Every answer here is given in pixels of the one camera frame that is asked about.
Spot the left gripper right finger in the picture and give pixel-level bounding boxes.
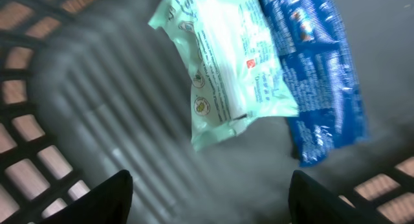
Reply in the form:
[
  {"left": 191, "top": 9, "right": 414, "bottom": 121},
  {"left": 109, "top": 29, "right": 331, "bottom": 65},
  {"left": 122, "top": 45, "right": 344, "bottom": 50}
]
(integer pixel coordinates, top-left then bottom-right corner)
[{"left": 288, "top": 170, "right": 386, "bottom": 224}]

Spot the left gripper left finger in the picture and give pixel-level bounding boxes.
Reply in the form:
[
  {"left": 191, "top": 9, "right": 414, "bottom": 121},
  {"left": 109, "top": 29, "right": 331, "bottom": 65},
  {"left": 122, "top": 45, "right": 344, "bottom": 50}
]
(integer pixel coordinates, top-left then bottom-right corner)
[{"left": 41, "top": 170, "right": 133, "bottom": 224}]

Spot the mint green snack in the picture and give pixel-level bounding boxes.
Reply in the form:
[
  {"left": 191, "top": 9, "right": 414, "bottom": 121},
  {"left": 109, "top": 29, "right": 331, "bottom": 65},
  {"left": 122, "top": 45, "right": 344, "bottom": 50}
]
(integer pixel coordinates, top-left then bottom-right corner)
[{"left": 149, "top": 0, "right": 299, "bottom": 150}]

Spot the blue cookie pack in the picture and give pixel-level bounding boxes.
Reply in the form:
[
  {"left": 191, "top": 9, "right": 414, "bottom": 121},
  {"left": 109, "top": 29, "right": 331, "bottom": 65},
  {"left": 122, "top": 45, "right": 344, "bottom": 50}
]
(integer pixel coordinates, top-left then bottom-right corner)
[{"left": 259, "top": 0, "right": 368, "bottom": 167}]

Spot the dark grey plastic basket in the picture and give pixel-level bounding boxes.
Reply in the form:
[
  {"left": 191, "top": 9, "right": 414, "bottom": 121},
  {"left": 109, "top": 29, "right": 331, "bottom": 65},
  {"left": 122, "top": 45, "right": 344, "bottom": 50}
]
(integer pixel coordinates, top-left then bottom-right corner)
[{"left": 1, "top": 0, "right": 413, "bottom": 223}]

